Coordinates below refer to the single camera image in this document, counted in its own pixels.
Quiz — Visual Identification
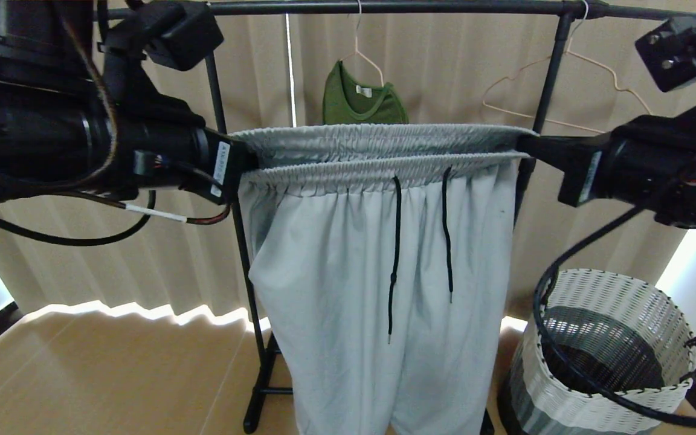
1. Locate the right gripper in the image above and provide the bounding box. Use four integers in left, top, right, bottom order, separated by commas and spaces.
516, 109, 696, 239

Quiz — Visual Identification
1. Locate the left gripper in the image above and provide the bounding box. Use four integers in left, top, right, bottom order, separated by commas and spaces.
0, 79, 258, 206

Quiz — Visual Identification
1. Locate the green printed shirt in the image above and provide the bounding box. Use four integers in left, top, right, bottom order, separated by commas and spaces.
323, 59, 410, 126

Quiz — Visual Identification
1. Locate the pink clothes hanger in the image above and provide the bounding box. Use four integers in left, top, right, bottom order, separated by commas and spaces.
341, 0, 385, 85
482, 0, 654, 135

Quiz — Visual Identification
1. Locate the pale grey garment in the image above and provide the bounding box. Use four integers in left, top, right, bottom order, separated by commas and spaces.
230, 123, 539, 435

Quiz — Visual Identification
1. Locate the white laundry basket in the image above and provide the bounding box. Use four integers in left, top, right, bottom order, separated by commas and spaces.
499, 269, 696, 435

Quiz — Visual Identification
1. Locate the black clothes rack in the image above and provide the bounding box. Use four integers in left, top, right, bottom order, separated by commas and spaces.
97, 0, 696, 435

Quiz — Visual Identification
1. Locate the beige curtain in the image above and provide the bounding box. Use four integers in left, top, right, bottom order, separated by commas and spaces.
0, 12, 696, 330

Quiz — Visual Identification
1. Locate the black cable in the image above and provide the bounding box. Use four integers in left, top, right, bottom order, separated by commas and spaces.
0, 190, 156, 247
532, 18, 696, 431

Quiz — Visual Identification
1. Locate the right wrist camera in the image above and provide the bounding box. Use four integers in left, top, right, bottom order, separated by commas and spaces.
635, 15, 696, 121

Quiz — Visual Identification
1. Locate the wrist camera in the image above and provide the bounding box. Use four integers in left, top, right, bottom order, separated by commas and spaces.
635, 15, 696, 121
99, 0, 225, 112

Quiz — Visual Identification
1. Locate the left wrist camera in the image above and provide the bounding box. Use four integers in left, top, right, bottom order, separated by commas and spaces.
99, 0, 225, 112

